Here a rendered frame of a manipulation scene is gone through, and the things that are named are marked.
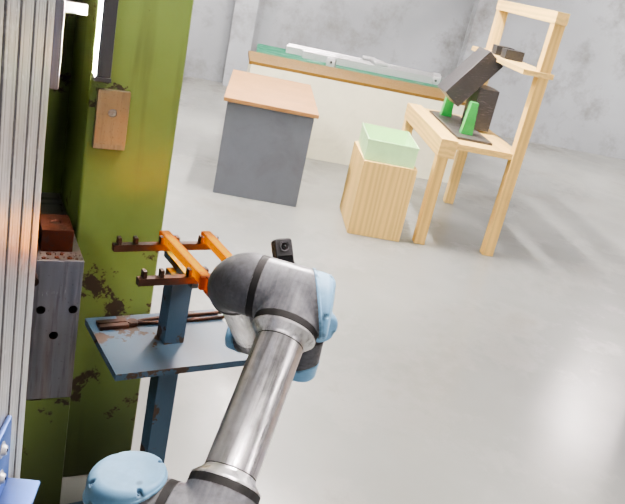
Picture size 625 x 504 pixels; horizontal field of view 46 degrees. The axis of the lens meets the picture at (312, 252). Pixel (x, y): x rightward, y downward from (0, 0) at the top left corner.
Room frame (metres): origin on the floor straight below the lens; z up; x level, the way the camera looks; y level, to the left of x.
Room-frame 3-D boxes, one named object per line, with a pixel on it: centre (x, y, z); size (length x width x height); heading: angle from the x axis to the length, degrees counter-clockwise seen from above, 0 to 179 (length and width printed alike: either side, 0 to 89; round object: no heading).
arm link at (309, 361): (1.49, -0.02, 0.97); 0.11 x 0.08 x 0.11; 81
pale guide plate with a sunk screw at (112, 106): (2.04, 0.64, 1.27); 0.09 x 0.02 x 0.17; 119
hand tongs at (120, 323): (1.99, 0.30, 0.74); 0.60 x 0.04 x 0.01; 126
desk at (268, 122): (6.19, 0.62, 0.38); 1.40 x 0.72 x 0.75; 7
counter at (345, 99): (7.64, -0.11, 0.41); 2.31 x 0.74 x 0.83; 100
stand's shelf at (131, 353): (1.84, 0.34, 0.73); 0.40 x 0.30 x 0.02; 125
